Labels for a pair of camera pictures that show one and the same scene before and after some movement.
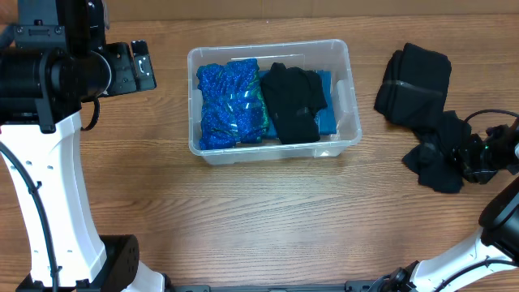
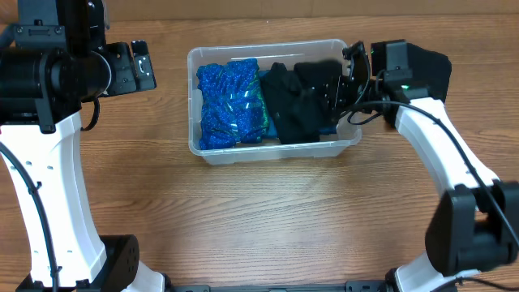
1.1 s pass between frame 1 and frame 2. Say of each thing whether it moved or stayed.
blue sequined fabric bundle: stayed
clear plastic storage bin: stayed
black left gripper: stayed
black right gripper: moved
